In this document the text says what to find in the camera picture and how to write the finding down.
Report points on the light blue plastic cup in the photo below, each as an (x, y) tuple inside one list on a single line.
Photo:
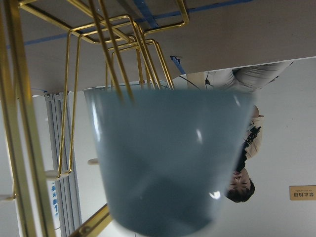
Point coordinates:
[(167, 157)]

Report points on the wooden board panel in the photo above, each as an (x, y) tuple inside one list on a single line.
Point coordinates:
[(196, 80)]

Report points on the black handheld controller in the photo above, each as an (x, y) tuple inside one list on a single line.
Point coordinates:
[(252, 134)]

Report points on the person in beige shirt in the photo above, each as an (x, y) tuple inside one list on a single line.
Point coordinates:
[(247, 80)]

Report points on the aluminium frame post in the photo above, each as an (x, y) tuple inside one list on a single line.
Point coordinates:
[(61, 130)]

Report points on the wooden wall sign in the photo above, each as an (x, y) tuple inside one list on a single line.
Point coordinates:
[(302, 192)]

